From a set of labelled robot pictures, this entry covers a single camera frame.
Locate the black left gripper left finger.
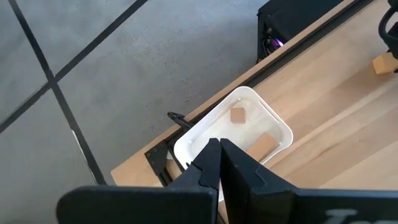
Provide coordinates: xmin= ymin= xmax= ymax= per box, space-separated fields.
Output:
xmin=57 ymin=138 xmax=222 ymax=224

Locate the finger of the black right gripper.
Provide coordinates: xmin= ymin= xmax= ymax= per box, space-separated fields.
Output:
xmin=388 ymin=46 xmax=398 ymax=74

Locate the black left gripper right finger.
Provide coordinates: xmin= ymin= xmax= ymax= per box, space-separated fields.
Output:
xmin=220 ymin=138 xmax=398 ymax=224

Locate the long natural wood block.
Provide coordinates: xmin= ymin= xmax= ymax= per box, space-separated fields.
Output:
xmin=372 ymin=52 xmax=398 ymax=75
xmin=247 ymin=132 xmax=279 ymax=162

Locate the small natural wood cube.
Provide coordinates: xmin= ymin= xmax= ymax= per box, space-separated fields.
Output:
xmin=229 ymin=107 xmax=247 ymax=124

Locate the black clamp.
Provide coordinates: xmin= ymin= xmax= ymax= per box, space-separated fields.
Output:
xmin=167 ymin=111 xmax=194 ymax=130

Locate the white plastic bin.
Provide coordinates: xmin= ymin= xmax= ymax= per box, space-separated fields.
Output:
xmin=173 ymin=86 xmax=294 ymax=203

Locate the black computer box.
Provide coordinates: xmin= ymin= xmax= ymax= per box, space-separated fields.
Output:
xmin=256 ymin=0 xmax=346 ymax=64

